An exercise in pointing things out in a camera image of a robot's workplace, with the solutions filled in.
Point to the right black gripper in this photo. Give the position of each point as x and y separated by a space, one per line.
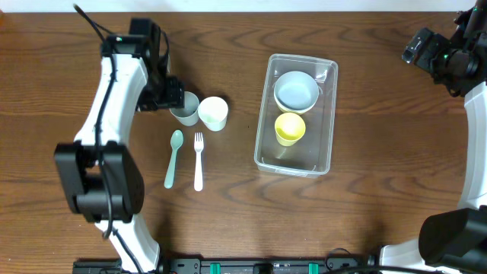
415 51

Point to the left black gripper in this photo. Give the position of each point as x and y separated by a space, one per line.
173 93

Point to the grey plastic cup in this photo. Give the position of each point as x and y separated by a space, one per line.
188 114

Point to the yellow plastic cup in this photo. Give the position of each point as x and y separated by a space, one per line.
289 128

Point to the grey plastic bowl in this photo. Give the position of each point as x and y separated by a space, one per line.
296 90

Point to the white plastic bowl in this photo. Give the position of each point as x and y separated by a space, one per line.
285 109

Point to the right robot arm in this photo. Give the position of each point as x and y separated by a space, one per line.
454 241

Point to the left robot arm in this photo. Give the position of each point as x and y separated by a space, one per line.
99 177

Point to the clear plastic container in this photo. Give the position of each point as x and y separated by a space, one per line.
311 155

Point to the mint green plastic spoon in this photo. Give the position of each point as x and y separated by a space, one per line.
176 141

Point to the white plastic cup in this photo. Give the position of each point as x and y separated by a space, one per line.
213 111

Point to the white plastic fork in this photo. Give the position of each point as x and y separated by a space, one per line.
198 146

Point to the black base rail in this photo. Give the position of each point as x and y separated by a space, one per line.
197 266

